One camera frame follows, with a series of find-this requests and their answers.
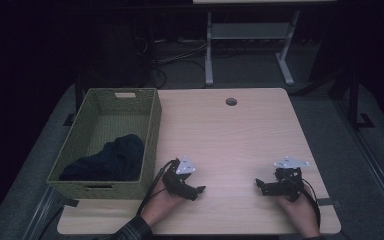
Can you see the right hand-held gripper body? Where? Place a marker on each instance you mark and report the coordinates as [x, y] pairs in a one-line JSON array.
[[288, 183]]

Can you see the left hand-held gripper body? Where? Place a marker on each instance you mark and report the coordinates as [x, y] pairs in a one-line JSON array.
[[176, 181]]

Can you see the navy fishbone print garment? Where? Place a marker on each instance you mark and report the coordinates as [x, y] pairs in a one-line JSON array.
[[113, 163]]

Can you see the green woven basket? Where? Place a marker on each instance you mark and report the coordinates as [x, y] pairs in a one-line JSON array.
[[123, 116]]

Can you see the person's left hand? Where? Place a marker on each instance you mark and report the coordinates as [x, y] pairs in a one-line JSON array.
[[161, 206]]

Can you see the person's right hand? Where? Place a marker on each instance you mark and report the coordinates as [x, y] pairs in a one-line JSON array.
[[300, 213]]

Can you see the black tape strip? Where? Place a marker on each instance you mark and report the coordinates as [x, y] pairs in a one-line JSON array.
[[70, 202], [326, 202]]

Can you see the white metal stand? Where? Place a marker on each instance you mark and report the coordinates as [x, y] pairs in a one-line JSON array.
[[246, 30]]

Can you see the grey metal rail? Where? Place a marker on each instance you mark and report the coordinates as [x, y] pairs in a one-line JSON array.
[[370, 160], [43, 213]]

